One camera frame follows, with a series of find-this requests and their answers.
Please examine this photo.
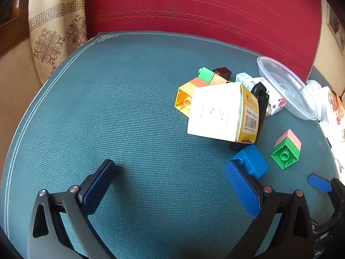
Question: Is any white clothes pile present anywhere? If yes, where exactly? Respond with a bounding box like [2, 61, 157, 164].
[306, 80, 344, 178]

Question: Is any green orange toy brick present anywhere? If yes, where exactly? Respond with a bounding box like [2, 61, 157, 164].
[198, 67, 227, 85]

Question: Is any floral patterned cloth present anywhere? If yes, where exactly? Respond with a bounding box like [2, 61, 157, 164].
[328, 90, 344, 125]

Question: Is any pink green toy brick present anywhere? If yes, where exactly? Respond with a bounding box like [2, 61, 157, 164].
[271, 129, 302, 170]

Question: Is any teal table mat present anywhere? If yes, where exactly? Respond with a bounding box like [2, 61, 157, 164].
[0, 31, 340, 259]

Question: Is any white yellow medicine box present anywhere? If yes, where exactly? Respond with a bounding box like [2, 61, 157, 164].
[187, 82, 260, 144]

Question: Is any blue toy brick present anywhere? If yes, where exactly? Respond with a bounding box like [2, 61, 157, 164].
[232, 144, 269, 180]

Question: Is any small teal white box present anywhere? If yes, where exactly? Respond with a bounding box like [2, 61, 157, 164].
[236, 72, 256, 91]

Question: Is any clear plastic bowl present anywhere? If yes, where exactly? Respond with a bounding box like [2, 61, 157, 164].
[257, 56, 318, 120]

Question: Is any white red medicine box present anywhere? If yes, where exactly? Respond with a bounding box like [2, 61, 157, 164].
[253, 77, 287, 116]

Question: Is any framed wall picture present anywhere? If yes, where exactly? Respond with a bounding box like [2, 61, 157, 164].
[326, 4, 345, 55]

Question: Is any dark brown lipstick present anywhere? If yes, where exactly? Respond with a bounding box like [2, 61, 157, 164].
[213, 67, 232, 81]

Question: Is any yellow orange toy brick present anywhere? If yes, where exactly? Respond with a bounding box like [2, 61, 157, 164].
[174, 78, 209, 117]

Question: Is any beige patterned curtain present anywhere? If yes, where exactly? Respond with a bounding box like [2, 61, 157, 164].
[28, 0, 88, 84]

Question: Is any red quilted mattress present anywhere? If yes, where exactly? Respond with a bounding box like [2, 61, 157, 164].
[85, 0, 322, 80]

